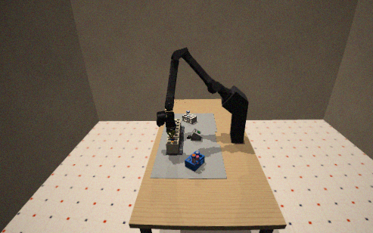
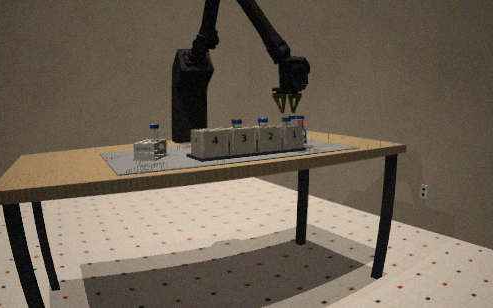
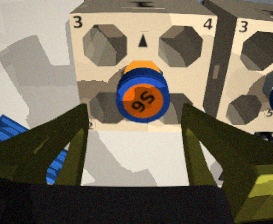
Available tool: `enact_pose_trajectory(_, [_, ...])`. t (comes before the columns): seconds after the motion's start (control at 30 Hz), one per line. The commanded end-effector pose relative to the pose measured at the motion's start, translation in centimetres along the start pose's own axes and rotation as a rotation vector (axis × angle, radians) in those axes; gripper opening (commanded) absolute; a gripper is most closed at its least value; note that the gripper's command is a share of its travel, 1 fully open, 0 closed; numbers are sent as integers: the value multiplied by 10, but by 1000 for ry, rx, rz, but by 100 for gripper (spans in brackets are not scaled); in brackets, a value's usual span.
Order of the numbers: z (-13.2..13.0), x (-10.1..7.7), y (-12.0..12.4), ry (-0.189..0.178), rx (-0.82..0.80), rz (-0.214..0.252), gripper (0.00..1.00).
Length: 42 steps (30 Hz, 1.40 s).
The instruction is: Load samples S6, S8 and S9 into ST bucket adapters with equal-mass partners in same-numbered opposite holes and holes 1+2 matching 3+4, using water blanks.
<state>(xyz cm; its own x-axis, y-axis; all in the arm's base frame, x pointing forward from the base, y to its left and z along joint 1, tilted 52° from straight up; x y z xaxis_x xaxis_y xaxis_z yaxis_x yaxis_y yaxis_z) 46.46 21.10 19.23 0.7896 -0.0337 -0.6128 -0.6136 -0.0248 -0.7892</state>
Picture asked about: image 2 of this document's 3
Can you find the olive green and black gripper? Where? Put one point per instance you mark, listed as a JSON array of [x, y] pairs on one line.
[[280, 94]]

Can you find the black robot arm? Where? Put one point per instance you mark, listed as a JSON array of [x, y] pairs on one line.
[[277, 48]]

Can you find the grey flat mat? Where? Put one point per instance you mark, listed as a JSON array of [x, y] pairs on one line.
[[176, 159]]

